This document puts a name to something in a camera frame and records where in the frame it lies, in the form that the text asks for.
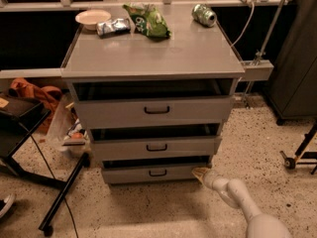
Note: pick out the grey drawer cabinet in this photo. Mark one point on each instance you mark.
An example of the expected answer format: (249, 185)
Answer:
(194, 62)

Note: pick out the green chip bag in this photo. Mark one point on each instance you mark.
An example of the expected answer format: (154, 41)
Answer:
(148, 20)

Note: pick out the grey bottom drawer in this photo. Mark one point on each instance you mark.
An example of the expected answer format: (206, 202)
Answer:
(149, 170)

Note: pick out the grey top drawer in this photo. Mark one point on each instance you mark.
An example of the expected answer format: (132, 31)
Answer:
(153, 112)

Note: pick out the grey drawer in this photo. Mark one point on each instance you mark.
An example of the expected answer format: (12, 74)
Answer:
(156, 148)
(149, 170)
(153, 112)

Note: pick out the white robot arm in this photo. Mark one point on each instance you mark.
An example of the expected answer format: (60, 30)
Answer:
(235, 193)

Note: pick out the clear plastic trash bag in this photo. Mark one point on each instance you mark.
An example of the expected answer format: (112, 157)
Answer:
(62, 122)

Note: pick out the white bowl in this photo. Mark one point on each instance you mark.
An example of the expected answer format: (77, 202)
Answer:
(90, 18)

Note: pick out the grey middle drawer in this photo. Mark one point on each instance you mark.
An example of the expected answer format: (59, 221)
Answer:
(156, 148)

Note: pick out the dark grey cabinet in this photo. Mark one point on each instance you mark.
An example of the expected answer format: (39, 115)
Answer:
(292, 88)

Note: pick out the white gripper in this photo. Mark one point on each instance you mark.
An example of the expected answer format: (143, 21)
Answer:
(210, 179)

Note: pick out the grey horizontal rail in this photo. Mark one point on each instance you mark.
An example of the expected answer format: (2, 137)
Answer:
(253, 72)

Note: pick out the black wheeled tripod base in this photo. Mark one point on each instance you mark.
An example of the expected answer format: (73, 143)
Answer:
(302, 156)

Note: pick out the orange backpack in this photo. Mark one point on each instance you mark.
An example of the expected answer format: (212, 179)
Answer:
(50, 96)

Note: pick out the crushed silver blue packet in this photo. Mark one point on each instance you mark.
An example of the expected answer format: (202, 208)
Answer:
(119, 25)

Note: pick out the black side table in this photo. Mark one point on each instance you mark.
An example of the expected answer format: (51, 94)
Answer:
(19, 119)

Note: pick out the metal pole with clamp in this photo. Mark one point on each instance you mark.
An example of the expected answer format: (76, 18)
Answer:
(260, 53)

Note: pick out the black sneaker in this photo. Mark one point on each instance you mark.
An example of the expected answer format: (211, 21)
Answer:
(6, 203)

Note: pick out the green soda can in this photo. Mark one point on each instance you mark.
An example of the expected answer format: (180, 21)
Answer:
(204, 15)

